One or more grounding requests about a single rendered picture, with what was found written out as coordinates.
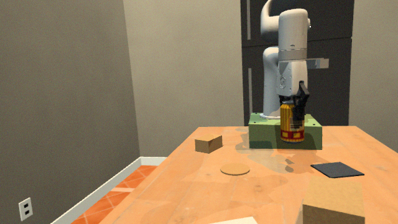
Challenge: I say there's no yellow and red drink can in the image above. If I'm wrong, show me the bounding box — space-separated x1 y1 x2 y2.
280 100 305 144

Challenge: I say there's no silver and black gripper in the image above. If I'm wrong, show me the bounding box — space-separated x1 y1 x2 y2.
276 59 310 121

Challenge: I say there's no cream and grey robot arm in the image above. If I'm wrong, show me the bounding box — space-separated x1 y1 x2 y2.
260 0 329 119

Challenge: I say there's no dark grey square slate coaster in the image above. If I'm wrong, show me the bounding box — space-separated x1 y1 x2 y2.
310 162 365 179

